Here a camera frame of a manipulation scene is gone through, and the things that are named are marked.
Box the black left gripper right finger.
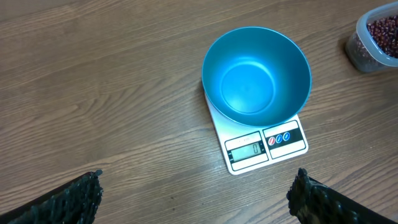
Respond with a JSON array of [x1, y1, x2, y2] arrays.
[[286, 168, 397, 224]]

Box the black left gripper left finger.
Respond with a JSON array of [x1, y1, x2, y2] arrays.
[[1, 169, 103, 224]]

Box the white digital kitchen scale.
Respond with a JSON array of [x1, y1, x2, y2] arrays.
[[205, 96, 308, 175]]

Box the blue metal bowl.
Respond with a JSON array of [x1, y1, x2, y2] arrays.
[[201, 26, 312, 127]]

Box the clear plastic bean container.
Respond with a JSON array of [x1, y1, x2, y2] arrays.
[[345, 2, 397, 73]]

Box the red beans in container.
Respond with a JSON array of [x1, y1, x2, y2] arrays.
[[367, 15, 397, 58]]

